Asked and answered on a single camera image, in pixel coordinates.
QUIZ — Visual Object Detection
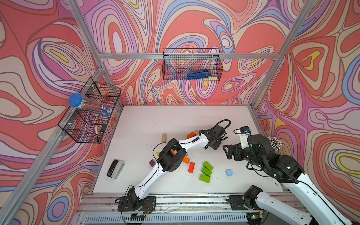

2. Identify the rear wire basket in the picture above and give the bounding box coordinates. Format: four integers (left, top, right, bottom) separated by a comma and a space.
162, 47, 223, 80

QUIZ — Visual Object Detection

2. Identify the blue tool in basket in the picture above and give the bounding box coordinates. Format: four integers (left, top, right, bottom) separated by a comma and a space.
187, 70, 211, 80

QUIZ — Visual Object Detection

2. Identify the left wire basket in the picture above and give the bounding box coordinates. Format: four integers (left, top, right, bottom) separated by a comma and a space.
58, 78, 122, 144

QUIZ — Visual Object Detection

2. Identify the natural wood block left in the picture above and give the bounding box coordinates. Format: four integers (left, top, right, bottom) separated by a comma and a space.
161, 134, 167, 143

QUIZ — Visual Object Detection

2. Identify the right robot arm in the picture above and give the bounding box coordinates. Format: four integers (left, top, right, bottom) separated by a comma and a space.
223, 134, 352, 225

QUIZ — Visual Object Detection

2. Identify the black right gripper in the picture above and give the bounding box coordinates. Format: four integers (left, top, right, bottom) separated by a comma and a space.
223, 142, 266, 170

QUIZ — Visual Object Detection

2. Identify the marker in left basket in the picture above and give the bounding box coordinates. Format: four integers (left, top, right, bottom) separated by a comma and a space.
95, 127, 100, 143

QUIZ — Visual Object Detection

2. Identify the clear bottle blue cap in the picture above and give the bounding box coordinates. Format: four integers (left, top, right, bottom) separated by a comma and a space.
68, 93, 112, 117

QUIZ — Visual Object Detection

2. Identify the grey stapler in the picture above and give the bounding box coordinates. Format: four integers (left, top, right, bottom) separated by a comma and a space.
106, 159, 125, 179

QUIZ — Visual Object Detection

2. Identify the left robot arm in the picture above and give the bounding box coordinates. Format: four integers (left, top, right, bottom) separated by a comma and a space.
115, 119, 231, 212

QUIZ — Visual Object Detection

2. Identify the cup of pencils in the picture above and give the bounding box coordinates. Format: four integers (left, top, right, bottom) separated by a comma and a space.
268, 136, 282, 151

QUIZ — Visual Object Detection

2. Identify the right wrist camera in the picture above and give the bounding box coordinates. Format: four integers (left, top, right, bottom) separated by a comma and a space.
239, 126, 251, 149

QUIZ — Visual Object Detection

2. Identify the purple cube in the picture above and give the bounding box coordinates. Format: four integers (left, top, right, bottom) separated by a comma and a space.
149, 159, 156, 167

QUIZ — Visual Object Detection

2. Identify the red block front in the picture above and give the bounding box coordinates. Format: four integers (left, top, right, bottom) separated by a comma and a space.
188, 162, 195, 173

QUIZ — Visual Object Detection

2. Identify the green block row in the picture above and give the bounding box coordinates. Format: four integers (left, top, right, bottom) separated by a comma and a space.
201, 167, 212, 177
203, 161, 213, 171
199, 174, 211, 183

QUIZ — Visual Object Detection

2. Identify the orange block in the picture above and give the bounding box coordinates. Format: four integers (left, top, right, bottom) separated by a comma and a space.
183, 156, 190, 164
187, 132, 197, 139

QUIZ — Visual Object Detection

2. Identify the wire basket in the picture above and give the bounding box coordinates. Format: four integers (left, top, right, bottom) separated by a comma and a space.
58, 78, 122, 144
162, 47, 223, 80

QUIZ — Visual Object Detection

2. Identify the light blue cube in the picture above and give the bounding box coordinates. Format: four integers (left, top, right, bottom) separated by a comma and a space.
226, 169, 233, 177

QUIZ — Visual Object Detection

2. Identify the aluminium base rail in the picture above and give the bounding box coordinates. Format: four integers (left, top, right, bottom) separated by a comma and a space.
71, 194, 271, 225

